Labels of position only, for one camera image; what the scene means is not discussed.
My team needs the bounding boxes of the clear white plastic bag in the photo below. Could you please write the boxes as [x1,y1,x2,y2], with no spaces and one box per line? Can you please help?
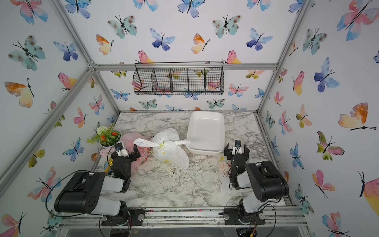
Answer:
[218,157,231,194]

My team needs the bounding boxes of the black wire wall basket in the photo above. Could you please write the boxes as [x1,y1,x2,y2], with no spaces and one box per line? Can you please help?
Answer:
[132,61,225,95]

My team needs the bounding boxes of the yellow toy shovel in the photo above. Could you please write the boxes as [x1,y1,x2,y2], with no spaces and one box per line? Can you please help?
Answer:
[107,159,113,167]

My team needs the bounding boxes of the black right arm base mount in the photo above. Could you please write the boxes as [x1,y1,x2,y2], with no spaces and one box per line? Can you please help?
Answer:
[219,207,265,226]

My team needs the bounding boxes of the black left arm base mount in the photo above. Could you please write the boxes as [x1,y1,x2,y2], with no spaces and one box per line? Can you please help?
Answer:
[100,209,146,227]

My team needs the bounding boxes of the aluminium front rail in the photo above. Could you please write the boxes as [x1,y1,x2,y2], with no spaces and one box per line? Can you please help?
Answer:
[56,206,309,229]

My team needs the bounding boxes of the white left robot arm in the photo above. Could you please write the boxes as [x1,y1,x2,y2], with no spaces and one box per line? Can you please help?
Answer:
[54,143,141,226]

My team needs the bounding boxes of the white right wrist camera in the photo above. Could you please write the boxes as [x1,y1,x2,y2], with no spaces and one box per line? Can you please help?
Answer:
[233,140,242,155]

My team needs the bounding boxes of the pink plastic bag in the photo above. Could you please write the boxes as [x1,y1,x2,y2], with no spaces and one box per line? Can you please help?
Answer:
[99,132,149,171]

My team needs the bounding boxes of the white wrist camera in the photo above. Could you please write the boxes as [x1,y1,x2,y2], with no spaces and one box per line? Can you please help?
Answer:
[116,149,129,157]
[233,140,242,155]

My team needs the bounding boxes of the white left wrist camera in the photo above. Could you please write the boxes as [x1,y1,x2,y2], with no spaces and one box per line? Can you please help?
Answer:
[116,149,129,157]

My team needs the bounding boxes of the lemon print plastic bag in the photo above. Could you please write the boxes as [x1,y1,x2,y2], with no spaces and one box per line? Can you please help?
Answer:
[133,128,191,169]

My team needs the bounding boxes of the potted flower plant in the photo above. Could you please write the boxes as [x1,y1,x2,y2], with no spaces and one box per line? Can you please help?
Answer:
[86,123,122,147]

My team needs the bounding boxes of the white rectangular tray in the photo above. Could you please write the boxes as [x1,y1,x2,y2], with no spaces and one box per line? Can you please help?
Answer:
[187,111,226,156]

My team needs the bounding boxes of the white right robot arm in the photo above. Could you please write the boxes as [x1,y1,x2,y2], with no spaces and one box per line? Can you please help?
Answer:
[220,140,289,225]

